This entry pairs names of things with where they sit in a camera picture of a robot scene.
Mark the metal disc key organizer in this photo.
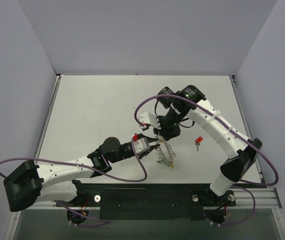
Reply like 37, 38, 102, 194
156, 135, 176, 169

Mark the red tag key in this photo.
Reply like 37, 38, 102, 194
195, 136, 203, 151

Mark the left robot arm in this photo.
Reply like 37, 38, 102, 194
3, 133, 160, 212

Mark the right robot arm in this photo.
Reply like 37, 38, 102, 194
151, 85, 262, 205

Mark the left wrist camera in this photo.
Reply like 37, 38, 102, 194
132, 133, 150, 155

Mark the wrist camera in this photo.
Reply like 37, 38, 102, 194
132, 133, 150, 155
138, 112, 161, 131

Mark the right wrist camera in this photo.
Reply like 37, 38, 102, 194
138, 112, 161, 131

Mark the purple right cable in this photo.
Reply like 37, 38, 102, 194
134, 93, 281, 228

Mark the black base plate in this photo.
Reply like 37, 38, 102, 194
63, 182, 236, 221

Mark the aluminium table edge rail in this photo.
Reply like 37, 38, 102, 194
229, 75, 243, 116

